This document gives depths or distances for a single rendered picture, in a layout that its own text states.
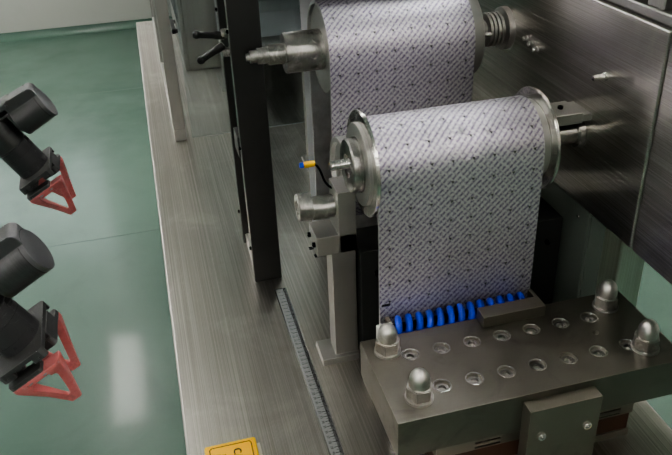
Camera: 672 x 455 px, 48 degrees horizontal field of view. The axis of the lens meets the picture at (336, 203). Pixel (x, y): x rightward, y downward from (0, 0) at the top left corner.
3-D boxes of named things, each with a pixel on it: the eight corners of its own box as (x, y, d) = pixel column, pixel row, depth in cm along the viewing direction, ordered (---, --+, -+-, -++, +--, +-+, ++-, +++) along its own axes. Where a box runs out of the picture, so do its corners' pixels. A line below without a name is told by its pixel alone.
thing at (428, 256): (378, 323, 108) (377, 212, 99) (527, 294, 113) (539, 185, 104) (379, 325, 108) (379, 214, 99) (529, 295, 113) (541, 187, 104)
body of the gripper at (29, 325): (53, 307, 97) (11, 271, 93) (52, 357, 88) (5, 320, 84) (12, 336, 97) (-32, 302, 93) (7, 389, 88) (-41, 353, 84)
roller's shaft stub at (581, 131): (526, 145, 110) (529, 117, 108) (569, 139, 112) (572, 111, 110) (541, 158, 106) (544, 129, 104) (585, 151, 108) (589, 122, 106)
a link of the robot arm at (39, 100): (-46, 91, 128) (-52, 109, 121) (8, 51, 127) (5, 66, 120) (6, 141, 134) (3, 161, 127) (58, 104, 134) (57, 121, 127)
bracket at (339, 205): (313, 347, 123) (302, 181, 108) (351, 339, 124) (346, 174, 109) (320, 367, 118) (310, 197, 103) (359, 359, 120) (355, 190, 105)
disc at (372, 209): (347, 187, 112) (344, 93, 105) (350, 187, 112) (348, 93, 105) (377, 237, 99) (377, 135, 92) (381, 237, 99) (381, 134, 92)
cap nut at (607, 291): (586, 301, 110) (590, 275, 107) (609, 296, 110) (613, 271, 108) (600, 316, 106) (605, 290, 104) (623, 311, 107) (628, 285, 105)
